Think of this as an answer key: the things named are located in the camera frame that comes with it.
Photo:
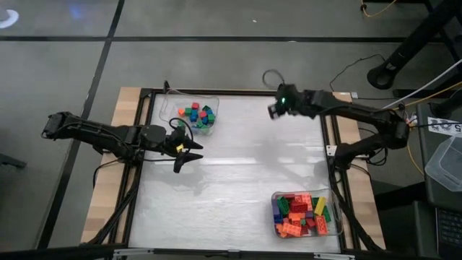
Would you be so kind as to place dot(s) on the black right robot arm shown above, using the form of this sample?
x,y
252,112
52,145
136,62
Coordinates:
x,y
353,112

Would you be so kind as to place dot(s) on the clear plastic bin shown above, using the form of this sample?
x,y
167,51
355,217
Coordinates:
x,y
167,104
335,216

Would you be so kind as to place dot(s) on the black keyboard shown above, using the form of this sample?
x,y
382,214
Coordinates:
x,y
449,225

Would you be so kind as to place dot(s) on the long purple block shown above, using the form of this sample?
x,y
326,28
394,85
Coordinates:
x,y
309,214
275,208

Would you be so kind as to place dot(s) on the black chair leg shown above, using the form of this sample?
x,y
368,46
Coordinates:
x,y
11,160

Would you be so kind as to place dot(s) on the dark side cart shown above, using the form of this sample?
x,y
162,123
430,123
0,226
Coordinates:
x,y
429,151

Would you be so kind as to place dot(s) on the small orange block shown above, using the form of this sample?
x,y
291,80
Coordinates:
x,y
181,112

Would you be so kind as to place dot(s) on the small red block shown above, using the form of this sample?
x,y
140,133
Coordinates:
x,y
195,105
203,114

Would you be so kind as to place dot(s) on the long red block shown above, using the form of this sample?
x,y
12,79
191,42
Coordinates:
x,y
287,196

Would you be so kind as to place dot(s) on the white paper label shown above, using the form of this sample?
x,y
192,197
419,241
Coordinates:
x,y
445,126

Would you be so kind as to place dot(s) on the black stand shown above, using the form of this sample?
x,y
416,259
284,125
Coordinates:
x,y
447,104
415,39

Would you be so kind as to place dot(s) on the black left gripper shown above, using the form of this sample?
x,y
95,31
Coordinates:
x,y
177,139

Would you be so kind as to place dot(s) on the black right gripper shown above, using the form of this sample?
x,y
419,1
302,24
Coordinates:
x,y
292,101

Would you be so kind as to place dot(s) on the silver mounting bar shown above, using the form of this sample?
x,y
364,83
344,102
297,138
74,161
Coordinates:
x,y
234,254

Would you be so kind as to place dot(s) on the long green block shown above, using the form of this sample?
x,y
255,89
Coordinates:
x,y
326,213

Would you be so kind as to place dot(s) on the wooden table board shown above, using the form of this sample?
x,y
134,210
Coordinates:
x,y
366,213
108,187

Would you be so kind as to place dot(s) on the power strip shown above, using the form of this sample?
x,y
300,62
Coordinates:
x,y
411,119

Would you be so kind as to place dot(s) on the yellow tape tag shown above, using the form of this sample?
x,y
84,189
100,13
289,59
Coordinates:
x,y
179,147

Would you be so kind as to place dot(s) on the black clamp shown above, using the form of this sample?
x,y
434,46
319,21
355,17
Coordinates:
x,y
166,85

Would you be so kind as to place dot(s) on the small green block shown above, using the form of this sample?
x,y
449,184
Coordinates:
x,y
181,124
206,108
188,111
199,124
211,118

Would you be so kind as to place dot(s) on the small blue block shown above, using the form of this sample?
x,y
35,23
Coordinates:
x,y
193,116
209,112
205,121

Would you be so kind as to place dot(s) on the white round base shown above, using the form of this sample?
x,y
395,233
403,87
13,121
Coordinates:
x,y
9,20

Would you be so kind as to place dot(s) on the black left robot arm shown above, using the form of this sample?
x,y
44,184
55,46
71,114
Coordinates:
x,y
101,135

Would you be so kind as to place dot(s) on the clear plastic container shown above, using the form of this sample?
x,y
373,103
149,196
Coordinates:
x,y
445,164

